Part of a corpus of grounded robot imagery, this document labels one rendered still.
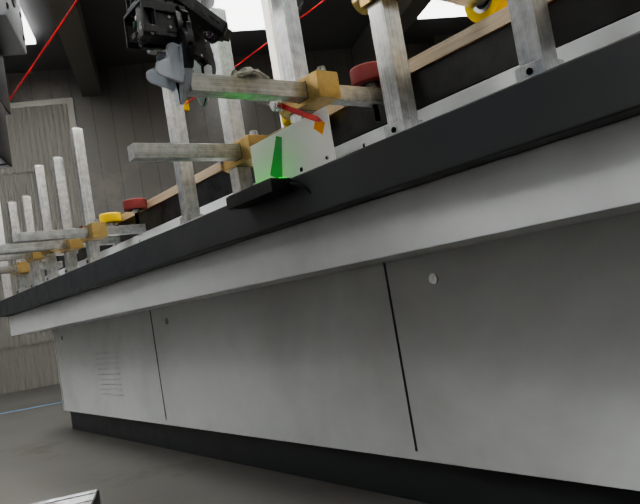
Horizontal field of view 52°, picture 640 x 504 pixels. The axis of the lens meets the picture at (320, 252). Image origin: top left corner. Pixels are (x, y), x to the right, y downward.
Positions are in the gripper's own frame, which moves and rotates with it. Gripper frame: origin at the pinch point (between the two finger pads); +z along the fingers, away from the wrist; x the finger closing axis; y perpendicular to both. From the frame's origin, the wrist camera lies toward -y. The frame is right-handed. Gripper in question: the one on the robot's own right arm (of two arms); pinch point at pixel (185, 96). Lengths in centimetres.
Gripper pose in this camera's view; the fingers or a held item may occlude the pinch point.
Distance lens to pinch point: 110.2
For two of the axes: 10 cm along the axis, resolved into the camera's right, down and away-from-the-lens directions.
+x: 6.0, -1.5, -7.9
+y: -7.9, 0.8, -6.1
